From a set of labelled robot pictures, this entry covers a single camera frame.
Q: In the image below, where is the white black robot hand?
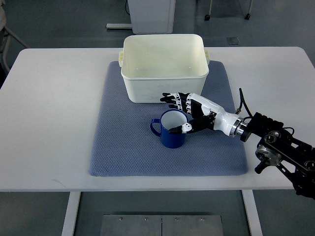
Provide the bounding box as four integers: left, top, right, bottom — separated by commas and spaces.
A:
160, 92, 243, 137

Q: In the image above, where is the blue mug white inside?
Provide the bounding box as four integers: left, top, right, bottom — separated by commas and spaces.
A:
150, 109, 188, 148

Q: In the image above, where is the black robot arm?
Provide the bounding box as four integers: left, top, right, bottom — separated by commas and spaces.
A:
235, 89, 315, 199

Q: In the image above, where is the white plastic box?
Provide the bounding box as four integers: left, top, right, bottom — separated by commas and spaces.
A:
119, 34, 210, 103

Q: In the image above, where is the grey floor outlet cover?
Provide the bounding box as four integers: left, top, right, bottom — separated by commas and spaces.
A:
226, 37, 240, 45

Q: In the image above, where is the blue textured mat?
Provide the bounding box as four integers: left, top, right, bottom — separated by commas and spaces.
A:
89, 61, 248, 177

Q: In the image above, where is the left caster wheel leg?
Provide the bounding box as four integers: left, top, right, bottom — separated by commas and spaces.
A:
204, 0, 213, 21

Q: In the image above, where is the caster wheel leg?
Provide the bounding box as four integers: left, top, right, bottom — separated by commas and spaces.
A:
204, 0, 213, 21
244, 0, 253, 20

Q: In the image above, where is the right caster wheel leg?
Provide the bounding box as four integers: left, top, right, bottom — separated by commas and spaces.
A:
244, 0, 253, 20

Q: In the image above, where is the right white table leg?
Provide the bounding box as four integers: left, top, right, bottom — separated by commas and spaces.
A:
242, 190, 263, 236

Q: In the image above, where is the white table leg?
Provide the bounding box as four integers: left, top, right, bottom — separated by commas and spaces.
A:
242, 190, 263, 236
61, 191, 81, 236

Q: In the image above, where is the metal floor plate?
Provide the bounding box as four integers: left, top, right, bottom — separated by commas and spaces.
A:
100, 215, 223, 236

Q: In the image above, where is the left white table leg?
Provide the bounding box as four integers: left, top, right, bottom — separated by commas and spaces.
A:
61, 191, 81, 236

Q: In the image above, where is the white cabinet pedestal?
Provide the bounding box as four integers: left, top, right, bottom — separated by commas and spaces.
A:
106, 0, 177, 35

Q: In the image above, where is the grey chair frame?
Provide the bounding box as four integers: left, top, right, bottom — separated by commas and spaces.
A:
0, 26, 30, 73

